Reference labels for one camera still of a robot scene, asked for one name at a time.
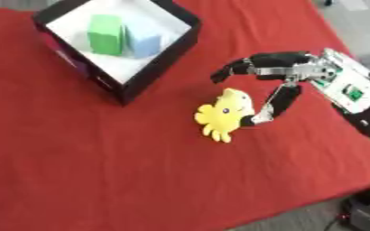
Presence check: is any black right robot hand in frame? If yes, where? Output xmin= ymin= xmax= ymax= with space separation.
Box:
xmin=208 ymin=51 xmax=338 ymax=127

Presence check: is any black box with white inside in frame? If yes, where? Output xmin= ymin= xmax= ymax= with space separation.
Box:
xmin=30 ymin=0 xmax=203 ymax=106

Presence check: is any yellow octopus soft toy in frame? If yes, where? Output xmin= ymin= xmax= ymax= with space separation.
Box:
xmin=192 ymin=88 xmax=258 ymax=143

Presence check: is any light blue block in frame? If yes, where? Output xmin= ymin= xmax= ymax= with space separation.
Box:
xmin=122 ymin=18 xmax=166 ymax=59

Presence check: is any black bag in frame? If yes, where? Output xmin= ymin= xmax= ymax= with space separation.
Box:
xmin=339 ymin=189 xmax=370 ymax=231

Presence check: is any green block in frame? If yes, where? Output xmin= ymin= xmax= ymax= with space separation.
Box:
xmin=85 ymin=14 xmax=127 ymax=57

